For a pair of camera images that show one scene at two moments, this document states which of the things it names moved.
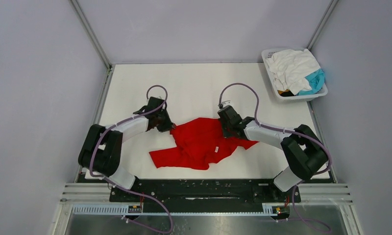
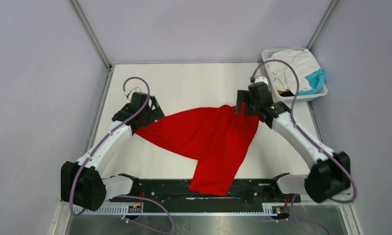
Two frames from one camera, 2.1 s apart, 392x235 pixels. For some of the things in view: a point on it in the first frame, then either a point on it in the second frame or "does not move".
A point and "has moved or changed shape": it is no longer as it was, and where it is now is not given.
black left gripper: x=169 y=125 to x=155 y=113
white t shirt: x=290 y=67 does not move
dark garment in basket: x=285 y=93 does not move
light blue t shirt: x=316 y=81 does not move
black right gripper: x=226 y=133 to x=243 y=96
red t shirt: x=199 y=142 has moved or changed shape
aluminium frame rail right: x=322 y=24 does not move
